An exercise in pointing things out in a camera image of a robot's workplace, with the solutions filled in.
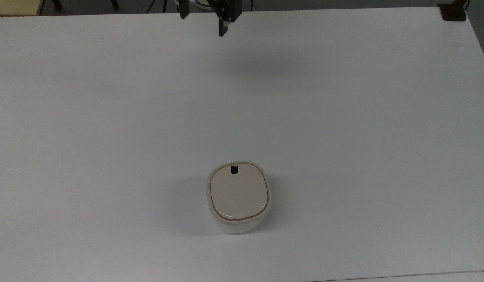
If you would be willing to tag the cream plastic trash bin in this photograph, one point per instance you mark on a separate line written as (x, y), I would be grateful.
(238, 225)

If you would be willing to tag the beige trash bin lid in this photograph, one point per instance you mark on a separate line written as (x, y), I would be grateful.
(239, 192)

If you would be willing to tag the light wooden furniture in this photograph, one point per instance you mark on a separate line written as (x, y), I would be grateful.
(15, 7)

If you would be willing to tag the black stand leg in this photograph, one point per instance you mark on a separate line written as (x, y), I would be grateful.
(57, 4)
(114, 3)

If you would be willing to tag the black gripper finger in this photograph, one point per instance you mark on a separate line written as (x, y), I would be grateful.
(183, 9)
(224, 27)

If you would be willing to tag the black table clamp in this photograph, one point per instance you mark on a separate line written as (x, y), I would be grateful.
(453, 11)

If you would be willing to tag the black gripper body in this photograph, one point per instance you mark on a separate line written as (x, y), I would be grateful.
(226, 8)

